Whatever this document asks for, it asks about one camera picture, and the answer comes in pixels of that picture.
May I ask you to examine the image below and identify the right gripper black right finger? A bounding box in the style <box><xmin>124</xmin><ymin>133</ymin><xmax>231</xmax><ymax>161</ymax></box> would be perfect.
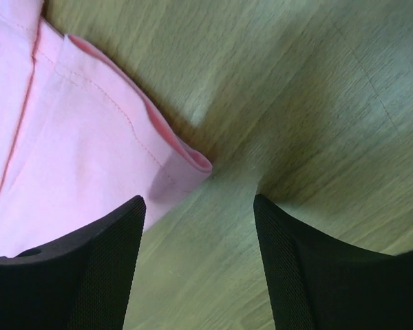
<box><xmin>253</xmin><ymin>195</ymin><xmax>413</xmax><ymax>329</ymax></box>

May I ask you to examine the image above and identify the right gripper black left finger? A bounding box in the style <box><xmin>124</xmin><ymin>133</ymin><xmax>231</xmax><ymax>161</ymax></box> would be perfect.
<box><xmin>0</xmin><ymin>196</ymin><xmax>146</xmax><ymax>329</ymax></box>

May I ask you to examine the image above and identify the light pink t shirt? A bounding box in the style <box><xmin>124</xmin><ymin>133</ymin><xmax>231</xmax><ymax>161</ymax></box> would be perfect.
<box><xmin>0</xmin><ymin>1</ymin><xmax>212</xmax><ymax>257</ymax></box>

